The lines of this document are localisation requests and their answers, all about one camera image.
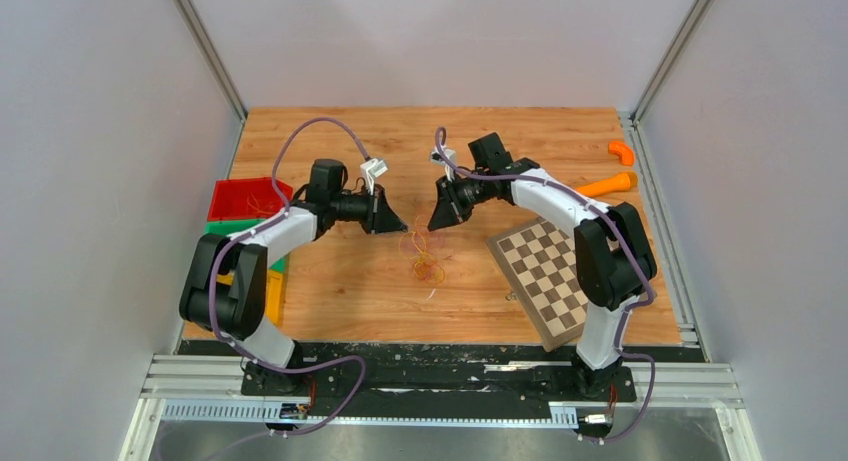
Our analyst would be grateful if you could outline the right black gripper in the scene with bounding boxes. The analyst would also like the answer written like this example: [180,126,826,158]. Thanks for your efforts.
[429,172,491,232]

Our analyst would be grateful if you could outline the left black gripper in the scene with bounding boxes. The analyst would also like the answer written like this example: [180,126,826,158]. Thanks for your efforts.
[331,184,408,236]

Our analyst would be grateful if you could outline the orange purple cable bundle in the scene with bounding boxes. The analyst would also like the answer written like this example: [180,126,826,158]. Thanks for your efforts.
[397,212,448,287]

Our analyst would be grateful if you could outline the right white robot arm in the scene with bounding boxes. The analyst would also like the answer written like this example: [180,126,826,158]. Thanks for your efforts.
[427,127,657,399]

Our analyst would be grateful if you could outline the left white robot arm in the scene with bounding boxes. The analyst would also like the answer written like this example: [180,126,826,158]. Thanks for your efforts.
[179,158,407,395]

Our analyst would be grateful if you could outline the wooden chessboard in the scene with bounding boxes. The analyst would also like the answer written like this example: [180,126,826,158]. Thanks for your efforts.
[486,218,588,352]

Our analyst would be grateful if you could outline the yellow plastic bin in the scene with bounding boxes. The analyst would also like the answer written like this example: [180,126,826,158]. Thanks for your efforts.
[209,269,285,333]

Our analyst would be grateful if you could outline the red plastic bin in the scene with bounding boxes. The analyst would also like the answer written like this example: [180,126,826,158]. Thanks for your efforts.
[207,177,293,222]

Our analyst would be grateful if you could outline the green plastic bin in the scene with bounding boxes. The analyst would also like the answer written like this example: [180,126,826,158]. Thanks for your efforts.
[204,218,289,274]

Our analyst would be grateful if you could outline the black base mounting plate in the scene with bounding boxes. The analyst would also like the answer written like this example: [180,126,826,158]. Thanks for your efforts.
[240,342,637,420]

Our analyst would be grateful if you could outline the orange plastic carrot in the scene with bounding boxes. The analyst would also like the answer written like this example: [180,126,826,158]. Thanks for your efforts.
[576,172,639,198]

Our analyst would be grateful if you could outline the orange curved pipe piece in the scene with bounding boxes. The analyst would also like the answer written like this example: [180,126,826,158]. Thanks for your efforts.
[607,141,635,167]

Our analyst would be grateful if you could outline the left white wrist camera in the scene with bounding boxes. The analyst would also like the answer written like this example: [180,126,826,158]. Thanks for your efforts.
[360,157,388,195]

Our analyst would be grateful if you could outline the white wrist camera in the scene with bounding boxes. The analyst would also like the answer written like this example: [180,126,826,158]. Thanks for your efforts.
[429,146,457,182]
[360,157,388,195]

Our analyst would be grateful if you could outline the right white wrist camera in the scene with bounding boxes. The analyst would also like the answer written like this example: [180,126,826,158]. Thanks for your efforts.
[429,146,457,182]

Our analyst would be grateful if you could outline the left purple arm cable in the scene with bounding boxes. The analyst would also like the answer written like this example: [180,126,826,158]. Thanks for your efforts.
[206,117,368,439]

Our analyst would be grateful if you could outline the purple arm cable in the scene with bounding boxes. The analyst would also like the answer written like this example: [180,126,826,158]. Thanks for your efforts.
[433,126,658,445]
[206,117,368,439]

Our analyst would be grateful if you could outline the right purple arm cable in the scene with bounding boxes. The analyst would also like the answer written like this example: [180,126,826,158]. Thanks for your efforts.
[433,126,658,445]

